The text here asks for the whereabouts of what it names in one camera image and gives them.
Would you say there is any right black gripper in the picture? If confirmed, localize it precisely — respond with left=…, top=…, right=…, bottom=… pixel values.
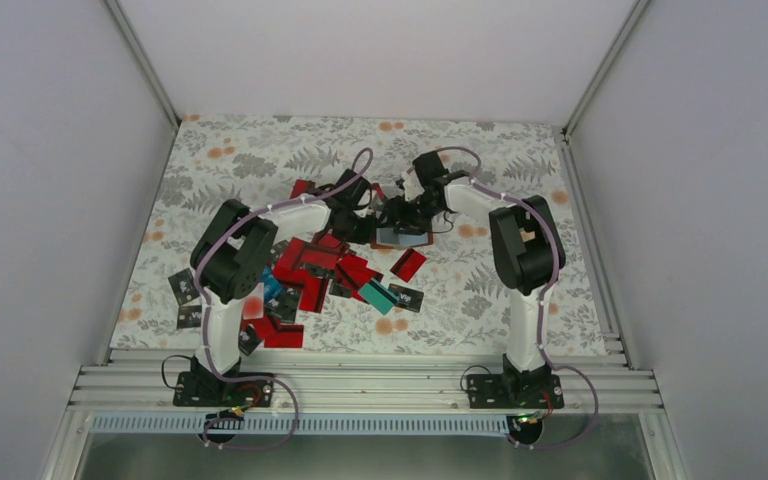
left=377, top=193, right=443, bottom=236

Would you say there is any brown leather card holder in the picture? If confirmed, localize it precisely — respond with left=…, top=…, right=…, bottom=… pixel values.
left=370, top=227, right=434, bottom=250

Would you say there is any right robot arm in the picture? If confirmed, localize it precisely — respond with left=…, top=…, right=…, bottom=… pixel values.
left=379, top=150, right=566, bottom=407

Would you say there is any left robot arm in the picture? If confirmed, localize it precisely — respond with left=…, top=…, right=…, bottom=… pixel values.
left=190, top=170, right=371, bottom=405

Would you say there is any red card near holder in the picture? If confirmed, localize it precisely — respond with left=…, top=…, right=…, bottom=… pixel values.
left=390, top=248, right=427, bottom=282

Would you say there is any red card far left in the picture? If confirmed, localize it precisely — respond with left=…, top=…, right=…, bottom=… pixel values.
left=290, top=179, right=316, bottom=199

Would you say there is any red card pile centre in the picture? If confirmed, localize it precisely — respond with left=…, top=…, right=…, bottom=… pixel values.
left=271, top=234, right=384, bottom=313

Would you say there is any teal card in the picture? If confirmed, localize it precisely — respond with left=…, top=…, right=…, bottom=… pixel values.
left=357, top=278, right=398, bottom=315

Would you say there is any black VIP card right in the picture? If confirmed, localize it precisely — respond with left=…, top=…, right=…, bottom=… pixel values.
left=388, top=283, right=424, bottom=313

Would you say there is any black vip card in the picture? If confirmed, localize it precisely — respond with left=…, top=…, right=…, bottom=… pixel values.
left=176, top=304, right=203, bottom=330
left=168, top=268, right=200, bottom=306
left=388, top=283, right=424, bottom=313

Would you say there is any white card red blot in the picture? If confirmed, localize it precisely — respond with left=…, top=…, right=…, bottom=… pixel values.
left=242, top=283, right=265, bottom=321

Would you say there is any red card bottom front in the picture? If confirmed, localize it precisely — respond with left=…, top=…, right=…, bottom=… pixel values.
left=263, top=325, right=305, bottom=349

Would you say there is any black VIP card far left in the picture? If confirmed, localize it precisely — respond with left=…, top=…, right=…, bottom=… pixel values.
left=168, top=268, right=200, bottom=306

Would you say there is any black VIP card left lower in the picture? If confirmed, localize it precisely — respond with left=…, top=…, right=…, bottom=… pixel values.
left=176, top=304, right=203, bottom=330

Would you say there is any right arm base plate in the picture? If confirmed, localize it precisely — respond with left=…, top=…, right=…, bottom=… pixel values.
left=465, top=374, right=565, bottom=410

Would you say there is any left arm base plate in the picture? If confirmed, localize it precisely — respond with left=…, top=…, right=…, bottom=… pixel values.
left=172, top=372, right=275, bottom=409

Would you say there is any aluminium rail frame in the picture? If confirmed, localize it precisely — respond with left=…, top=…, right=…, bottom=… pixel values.
left=43, top=341, right=685, bottom=479

